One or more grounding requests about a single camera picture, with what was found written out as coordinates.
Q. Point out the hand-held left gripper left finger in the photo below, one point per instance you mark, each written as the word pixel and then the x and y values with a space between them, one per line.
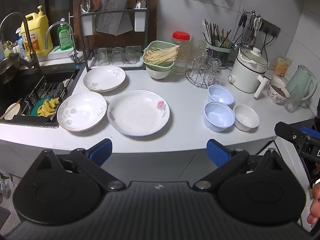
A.
pixel 100 152

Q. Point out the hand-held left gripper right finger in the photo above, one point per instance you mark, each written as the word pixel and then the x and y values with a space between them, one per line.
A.
pixel 217 152

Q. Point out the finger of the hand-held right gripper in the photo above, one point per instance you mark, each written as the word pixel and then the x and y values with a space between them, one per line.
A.
pixel 311 132
pixel 287 132

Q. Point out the light blue plastic bowl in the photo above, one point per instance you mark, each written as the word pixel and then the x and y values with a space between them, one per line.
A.
pixel 219 117
pixel 220 94

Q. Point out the small white bowl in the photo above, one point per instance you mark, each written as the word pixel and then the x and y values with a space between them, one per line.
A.
pixel 246 117

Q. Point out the white plate with tulip print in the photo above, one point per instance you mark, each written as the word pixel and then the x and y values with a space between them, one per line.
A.
pixel 81 111

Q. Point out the white plate with pink flower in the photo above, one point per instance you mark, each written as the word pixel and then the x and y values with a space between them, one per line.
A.
pixel 137 113

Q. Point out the white plate with leaf print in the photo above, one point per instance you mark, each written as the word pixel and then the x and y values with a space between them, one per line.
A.
pixel 103 78

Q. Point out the person's right hand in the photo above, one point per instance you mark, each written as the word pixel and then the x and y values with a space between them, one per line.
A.
pixel 315 210

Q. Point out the textured glass tumbler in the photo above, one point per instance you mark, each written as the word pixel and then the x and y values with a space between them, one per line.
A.
pixel 293 101

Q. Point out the patterned ceramic bowl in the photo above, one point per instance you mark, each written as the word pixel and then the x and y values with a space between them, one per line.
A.
pixel 277 92

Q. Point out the pale green kettle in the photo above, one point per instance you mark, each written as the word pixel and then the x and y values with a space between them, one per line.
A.
pixel 298 80

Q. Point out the yellowish paper packet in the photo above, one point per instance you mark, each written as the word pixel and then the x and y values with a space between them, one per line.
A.
pixel 283 66

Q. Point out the yellow dish cloth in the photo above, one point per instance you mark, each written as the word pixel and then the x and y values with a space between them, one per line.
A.
pixel 48 107

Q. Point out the white electric cooking pot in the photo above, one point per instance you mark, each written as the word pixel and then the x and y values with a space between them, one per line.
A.
pixel 246 71

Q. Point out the steel wool scrubber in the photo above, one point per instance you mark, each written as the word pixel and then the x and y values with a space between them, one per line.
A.
pixel 58 91

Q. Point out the green scrub sponge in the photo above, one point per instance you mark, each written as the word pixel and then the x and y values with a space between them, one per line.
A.
pixel 33 110

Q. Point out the upturned textured glass cup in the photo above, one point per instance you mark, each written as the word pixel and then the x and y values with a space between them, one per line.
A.
pixel 215 71

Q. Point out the white drip tray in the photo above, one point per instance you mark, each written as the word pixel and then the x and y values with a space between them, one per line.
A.
pixel 117 65

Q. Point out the black sink drain rack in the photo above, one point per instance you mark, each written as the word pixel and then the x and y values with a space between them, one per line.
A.
pixel 35 91

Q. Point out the upturned clear drinking glass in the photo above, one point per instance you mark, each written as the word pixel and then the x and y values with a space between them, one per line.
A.
pixel 103 56
pixel 131 55
pixel 117 55

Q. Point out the large white ceramic bowl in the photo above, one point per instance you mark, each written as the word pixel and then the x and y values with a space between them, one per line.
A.
pixel 158 74

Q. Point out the small white dish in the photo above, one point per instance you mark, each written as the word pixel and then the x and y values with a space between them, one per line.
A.
pixel 12 111

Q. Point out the purple plastic item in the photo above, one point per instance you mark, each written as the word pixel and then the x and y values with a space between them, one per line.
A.
pixel 210 53

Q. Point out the wooden chopstick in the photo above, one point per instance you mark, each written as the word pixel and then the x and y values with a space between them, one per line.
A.
pixel 10 110

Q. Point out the plastic bag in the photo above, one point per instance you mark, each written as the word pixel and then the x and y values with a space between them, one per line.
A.
pixel 5 185

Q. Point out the green plastic basin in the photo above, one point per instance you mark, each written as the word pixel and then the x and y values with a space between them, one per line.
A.
pixel 160 68

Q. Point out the green chopstick holder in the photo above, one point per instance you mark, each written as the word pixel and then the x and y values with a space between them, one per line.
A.
pixel 221 51

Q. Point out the black kitchen sink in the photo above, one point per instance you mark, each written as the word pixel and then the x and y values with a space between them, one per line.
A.
pixel 15 90

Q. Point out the tall textured glass cup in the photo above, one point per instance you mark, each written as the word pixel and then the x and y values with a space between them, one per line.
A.
pixel 198 47

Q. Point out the glass jar with red lid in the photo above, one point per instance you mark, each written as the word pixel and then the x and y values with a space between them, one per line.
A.
pixel 181 47

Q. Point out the chrome faucet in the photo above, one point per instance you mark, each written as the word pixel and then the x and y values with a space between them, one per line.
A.
pixel 71 45

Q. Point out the hanging metal kitchen utensils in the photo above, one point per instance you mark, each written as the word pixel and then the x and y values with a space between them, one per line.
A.
pixel 243 30

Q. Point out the bundle of dry noodles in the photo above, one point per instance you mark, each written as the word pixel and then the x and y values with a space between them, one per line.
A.
pixel 160 56

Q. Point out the hanging scissors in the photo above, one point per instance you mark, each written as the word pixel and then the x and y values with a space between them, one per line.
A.
pixel 257 23

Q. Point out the black dish rack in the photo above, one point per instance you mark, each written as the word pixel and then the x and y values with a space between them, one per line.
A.
pixel 146 42

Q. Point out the bundle of chopsticks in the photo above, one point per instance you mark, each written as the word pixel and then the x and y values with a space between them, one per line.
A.
pixel 215 33

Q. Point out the green dish soap bottle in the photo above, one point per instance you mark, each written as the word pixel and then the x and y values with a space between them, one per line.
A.
pixel 64 37

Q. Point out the green strainer basket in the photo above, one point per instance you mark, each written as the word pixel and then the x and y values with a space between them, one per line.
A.
pixel 156 45

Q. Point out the steel pot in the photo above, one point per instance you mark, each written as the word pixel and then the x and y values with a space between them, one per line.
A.
pixel 10 66

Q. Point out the white utensil holder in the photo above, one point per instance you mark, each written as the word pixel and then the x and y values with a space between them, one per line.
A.
pixel 88 25
pixel 140 21

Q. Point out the dark tall faucet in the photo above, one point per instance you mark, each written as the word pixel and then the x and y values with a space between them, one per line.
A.
pixel 28 42

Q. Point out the brown wooden cutting board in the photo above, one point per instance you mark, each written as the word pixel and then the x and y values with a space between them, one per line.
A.
pixel 150 30

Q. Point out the yellow detergent jug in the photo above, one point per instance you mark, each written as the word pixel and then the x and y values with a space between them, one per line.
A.
pixel 37 35

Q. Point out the blue and white bottle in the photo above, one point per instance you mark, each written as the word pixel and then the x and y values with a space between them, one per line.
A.
pixel 18 45

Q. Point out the embossed metal board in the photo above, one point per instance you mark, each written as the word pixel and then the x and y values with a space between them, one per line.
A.
pixel 111 15

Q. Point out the dark wall outlet strip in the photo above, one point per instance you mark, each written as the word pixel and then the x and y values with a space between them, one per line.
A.
pixel 271 28

